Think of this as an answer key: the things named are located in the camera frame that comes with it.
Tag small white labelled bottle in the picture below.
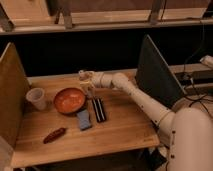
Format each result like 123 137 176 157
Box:
80 81 95 99

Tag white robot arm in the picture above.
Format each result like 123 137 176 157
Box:
79 70 213 171

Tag orange round bowl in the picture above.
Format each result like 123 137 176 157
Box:
53 88 86 115

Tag black striped rectangular block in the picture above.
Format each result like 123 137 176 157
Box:
92 98 106 123

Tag blue sponge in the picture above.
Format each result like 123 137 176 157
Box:
77 110 92 131

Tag translucent plastic cup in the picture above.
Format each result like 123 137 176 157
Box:
26 88 47 110

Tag dark red chili pepper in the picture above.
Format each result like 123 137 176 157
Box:
43 128 66 144

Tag dark right side panel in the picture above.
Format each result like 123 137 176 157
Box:
135 35 186 108

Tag wooden left side panel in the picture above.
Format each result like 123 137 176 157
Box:
0 42 29 147

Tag wooden background shelf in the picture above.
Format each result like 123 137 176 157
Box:
0 0 213 35

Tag black floor cables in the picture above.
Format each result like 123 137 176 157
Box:
179 71 213 118

